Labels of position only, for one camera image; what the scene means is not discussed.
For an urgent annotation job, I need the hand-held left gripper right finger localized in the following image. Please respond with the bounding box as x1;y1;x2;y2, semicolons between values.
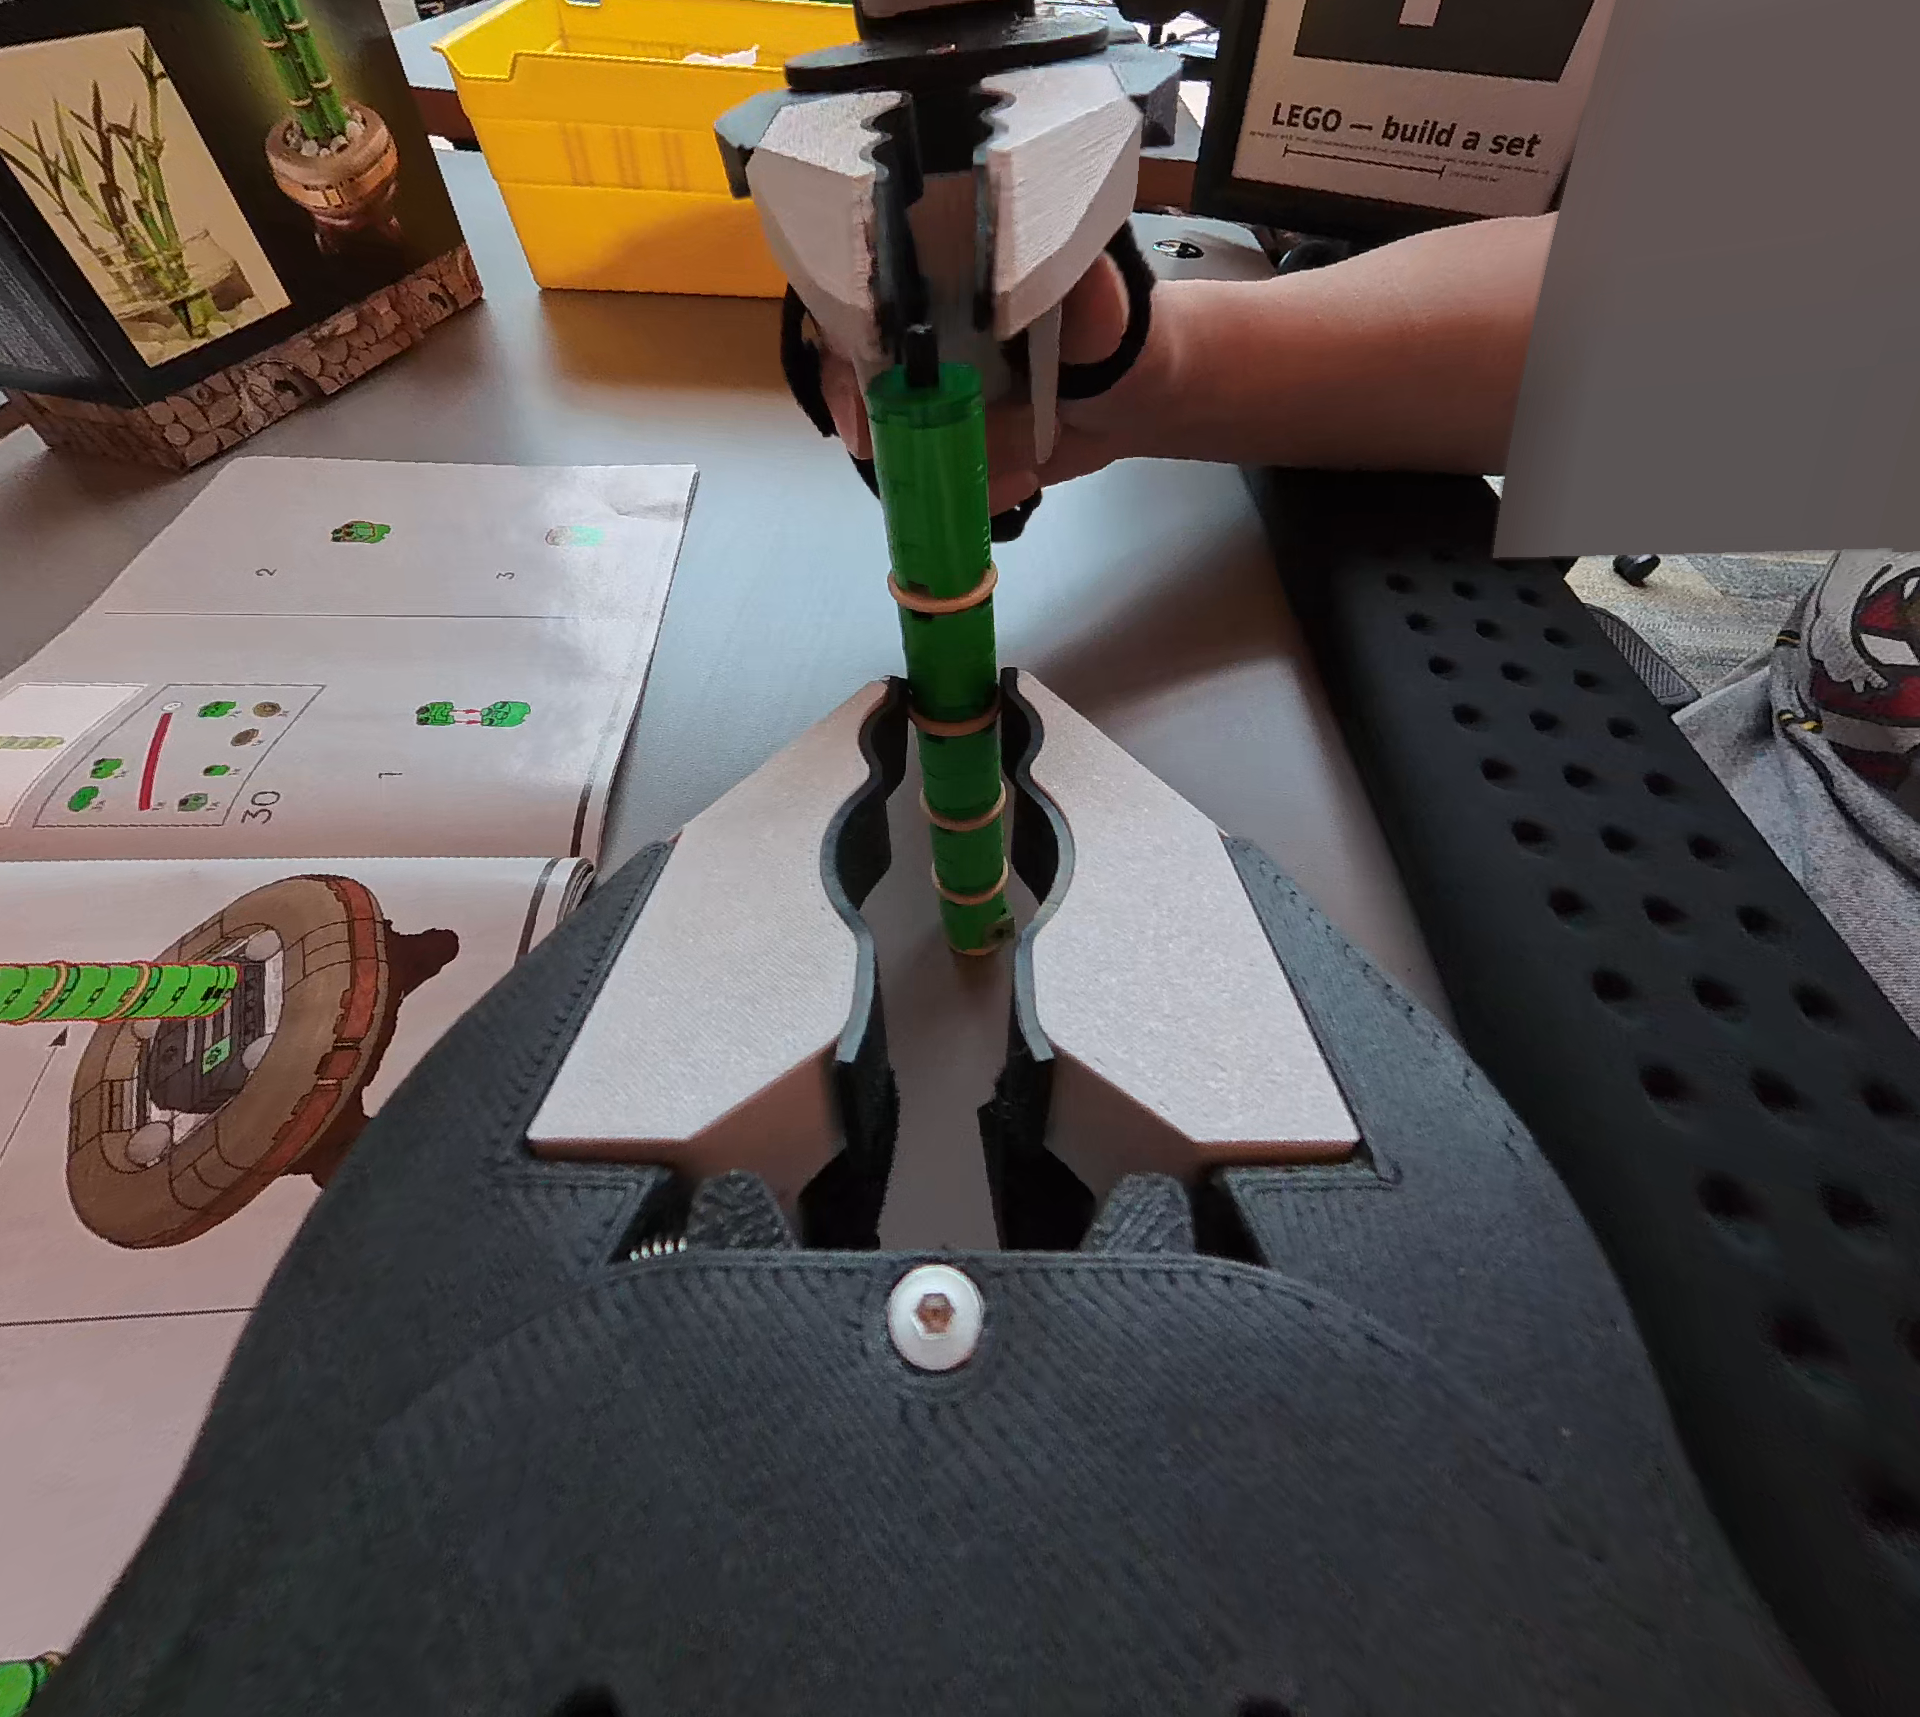
981;672;1367;1247

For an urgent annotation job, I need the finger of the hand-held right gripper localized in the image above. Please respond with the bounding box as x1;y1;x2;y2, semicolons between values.
975;65;1144;339
748;89;921;374

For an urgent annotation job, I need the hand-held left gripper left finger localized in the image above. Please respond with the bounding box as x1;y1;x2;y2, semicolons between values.
531;683;903;1260

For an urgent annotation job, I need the green toy brick bamboo stalk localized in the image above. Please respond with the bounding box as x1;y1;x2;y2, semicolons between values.
867;322;1009;961

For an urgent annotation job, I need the person's right forearm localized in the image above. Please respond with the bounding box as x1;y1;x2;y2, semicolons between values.
1279;211;1565;479

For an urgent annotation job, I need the grey desk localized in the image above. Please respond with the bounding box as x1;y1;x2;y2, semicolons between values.
0;141;1470;1260

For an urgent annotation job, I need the person's right hand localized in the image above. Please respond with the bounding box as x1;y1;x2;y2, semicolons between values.
806;249;1296;503

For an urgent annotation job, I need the yellow plastic bin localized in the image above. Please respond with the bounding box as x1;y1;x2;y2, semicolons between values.
430;0;867;297

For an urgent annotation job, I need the building instruction booklet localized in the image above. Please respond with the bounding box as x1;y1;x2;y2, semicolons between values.
0;459;699;1717

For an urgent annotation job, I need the person's grey printed shirt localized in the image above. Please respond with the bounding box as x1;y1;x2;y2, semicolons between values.
1673;546;1920;995

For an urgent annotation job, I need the black bamboo set box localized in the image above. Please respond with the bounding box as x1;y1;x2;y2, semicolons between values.
0;0;484;473

